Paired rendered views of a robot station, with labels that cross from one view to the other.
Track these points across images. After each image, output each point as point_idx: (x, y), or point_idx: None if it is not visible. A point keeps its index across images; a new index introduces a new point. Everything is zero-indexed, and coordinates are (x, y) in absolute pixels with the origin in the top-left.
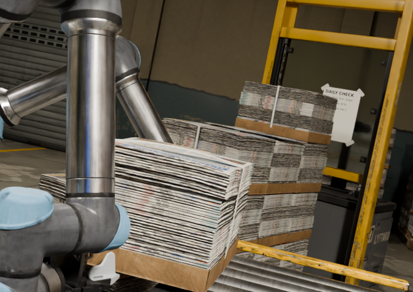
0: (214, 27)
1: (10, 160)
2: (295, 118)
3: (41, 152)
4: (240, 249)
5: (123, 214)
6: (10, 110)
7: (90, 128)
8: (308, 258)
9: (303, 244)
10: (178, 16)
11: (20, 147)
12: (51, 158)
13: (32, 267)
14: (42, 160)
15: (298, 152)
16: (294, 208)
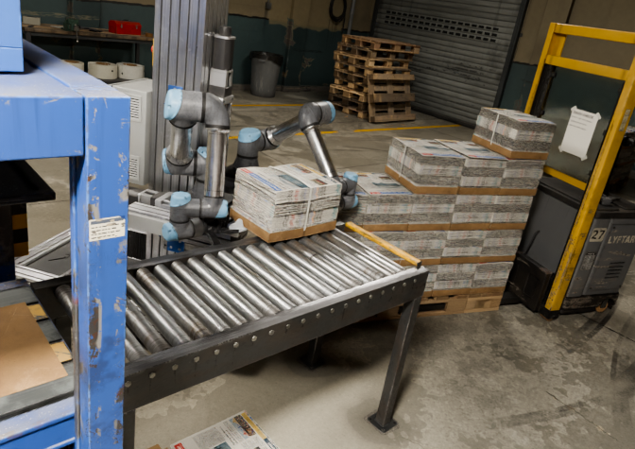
0: (626, 14)
1: (420, 136)
2: (506, 140)
3: (453, 129)
4: (348, 227)
5: (223, 205)
6: (272, 138)
7: (209, 171)
8: (375, 238)
9: (514, 233)
10: (590, 5)
11: (438, 124)
12: (456, 135)
13: (180, 220)
14: (447, 136)
15: (498, 165)
16: (498, 206)
